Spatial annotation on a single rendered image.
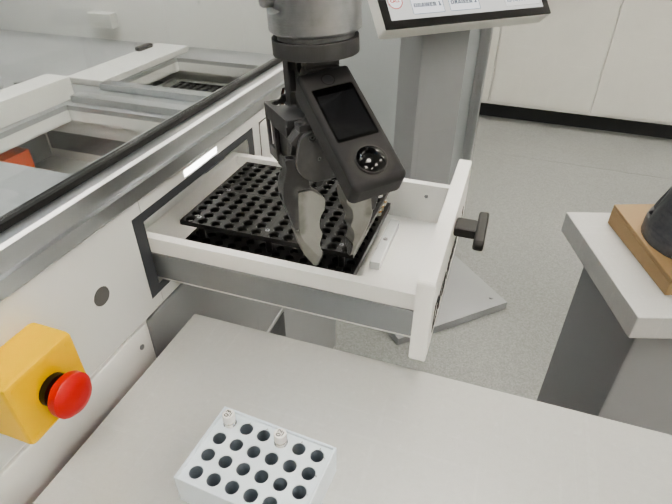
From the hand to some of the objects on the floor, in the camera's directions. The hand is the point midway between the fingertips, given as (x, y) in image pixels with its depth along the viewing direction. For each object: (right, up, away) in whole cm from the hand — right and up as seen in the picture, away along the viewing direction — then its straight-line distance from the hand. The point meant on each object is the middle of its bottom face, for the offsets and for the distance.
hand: (336, 252), depth 50 cm
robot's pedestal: (+55, -63, +72) cm, 111 cm away
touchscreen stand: (+31, -13, +144) cm, 148 cm away
